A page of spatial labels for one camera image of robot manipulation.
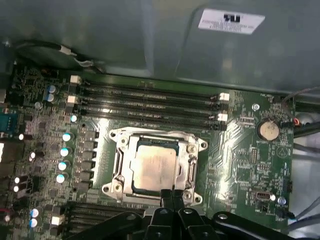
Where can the green motherboard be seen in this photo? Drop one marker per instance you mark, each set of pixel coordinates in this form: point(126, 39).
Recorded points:
point(237, 162)

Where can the round coin battery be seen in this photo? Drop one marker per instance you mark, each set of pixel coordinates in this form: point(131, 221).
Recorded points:
point(268, 129)

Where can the black PC case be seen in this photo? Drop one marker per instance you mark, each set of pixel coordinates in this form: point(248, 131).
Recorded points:
point(100, 30)

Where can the white case label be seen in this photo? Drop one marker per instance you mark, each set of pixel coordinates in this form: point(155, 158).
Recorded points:
point(231, 22)

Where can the metal socket cover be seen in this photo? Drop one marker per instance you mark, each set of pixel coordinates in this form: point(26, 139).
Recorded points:
point(128, 160)

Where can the internal USB port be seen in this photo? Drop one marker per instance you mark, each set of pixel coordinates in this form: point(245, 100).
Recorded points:
point(260, 196)

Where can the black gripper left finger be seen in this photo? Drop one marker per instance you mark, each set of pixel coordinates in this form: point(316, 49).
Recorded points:
point(160, 225)

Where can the black capacitor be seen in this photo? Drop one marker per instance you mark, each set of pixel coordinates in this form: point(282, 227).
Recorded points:
point(17, 180)
point(16, 188)
point(32, 155)
point(21, 136)

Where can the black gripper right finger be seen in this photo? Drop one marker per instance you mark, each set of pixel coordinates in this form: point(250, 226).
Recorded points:
point(195, 225)

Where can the silver blue capacitor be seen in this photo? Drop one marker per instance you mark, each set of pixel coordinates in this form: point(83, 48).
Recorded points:
point(33, 212)
point(73, 118)
point(33, 222)
point(60, 178)
point(66, 137)
point(282, 200)
point(52, 98)
point(51, 89)
point(62, 165)
point(65, 151)

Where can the black RAM slot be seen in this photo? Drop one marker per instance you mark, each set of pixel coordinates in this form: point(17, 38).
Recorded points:
point(150, 92)
point(150, 101)
point(150, 110)
point(85, 223)
point(150, 118)
point(77, 230)
point(95, 215)
point(105, 207)

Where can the CPU socket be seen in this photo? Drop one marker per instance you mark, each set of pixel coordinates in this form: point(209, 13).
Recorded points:
point(108, 188)

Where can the silver board screw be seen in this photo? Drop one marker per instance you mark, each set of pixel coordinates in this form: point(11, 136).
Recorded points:
point(255, 107)
point(38, 105)

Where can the silver CPU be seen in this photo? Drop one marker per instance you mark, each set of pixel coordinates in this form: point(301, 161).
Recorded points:
point(152, 167)

